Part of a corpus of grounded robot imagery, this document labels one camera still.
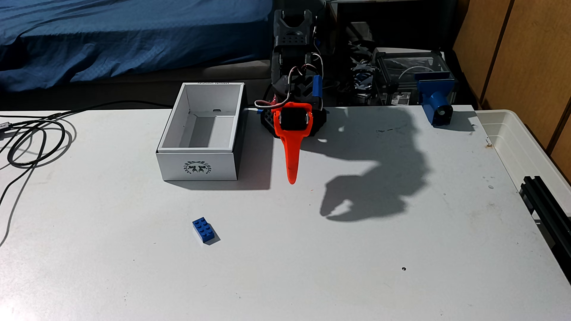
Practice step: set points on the white cardboard box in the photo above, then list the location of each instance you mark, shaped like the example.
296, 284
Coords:
198, 167

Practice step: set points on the black aluminium rail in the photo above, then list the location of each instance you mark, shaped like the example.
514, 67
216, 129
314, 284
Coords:
546, 209

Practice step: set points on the brown wooden cabinet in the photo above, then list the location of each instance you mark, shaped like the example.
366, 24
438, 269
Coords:
526, 53

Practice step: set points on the white plastic bin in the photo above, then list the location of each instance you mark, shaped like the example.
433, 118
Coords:
517, 142

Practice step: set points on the blue printed camera mount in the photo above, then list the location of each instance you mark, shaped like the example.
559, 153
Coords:
435, 96

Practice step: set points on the clear enclosure with black frame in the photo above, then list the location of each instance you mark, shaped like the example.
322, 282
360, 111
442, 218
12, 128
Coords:
397, 67

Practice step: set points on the blue toy brick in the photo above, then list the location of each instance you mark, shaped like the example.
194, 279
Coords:
203, 229

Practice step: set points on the blue bed sheet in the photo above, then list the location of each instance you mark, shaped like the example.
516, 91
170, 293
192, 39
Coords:
111, 35

